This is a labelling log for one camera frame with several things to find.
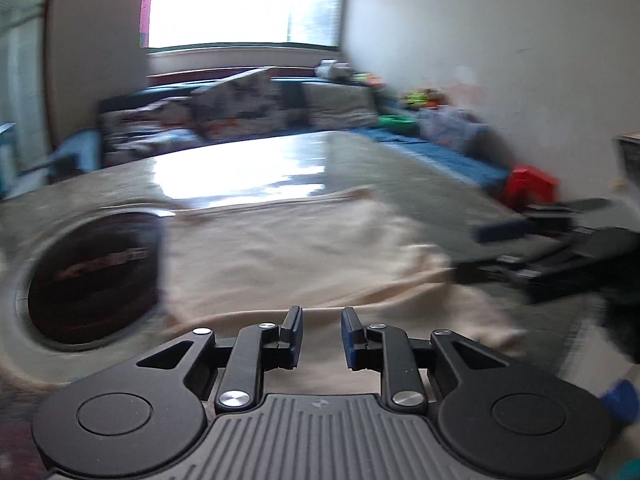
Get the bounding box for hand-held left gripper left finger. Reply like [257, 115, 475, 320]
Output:
[136, 305, 305, 414]

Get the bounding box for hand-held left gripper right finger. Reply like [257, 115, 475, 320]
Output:
[340, 305, 505, 414]

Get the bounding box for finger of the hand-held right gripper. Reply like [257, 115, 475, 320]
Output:
[472, 199, 613, 245]
[450, 254, 543, 283]

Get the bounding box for cream sweatshirt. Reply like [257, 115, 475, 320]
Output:
[159, 185, 528, 396]

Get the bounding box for red plastic stool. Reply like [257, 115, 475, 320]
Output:
[500, 165, 558, 208]

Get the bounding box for blue blanket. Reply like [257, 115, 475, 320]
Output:
[350, 125, 511, 191]

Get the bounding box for clear plastic storage box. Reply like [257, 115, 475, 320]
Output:
[417, 107, 488, 153]

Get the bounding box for blue plastic basket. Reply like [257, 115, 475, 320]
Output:
[602, 380, 638, 423]

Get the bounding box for grey cushion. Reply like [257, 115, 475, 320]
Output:
[302, 82, 378, 131]

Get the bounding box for round black induction cooktop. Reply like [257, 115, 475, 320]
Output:
[0, 205, 171, 386]

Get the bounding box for white panda plush toy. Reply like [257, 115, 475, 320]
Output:
[317, 60, 353, 81]

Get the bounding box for square butterfly print pillow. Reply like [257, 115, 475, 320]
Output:
[192, 67, 283, 141]

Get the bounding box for flat butterfly print pillow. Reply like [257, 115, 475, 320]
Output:
[100, 100, 201, 161]

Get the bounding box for blue corner sofa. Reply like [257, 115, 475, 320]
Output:
[50, 77, 511, 196]

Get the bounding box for light blue cabinet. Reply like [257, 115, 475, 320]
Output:
[0, 122, 18, 196]

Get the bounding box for window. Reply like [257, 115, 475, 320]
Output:
[145, 0, 348, 51]

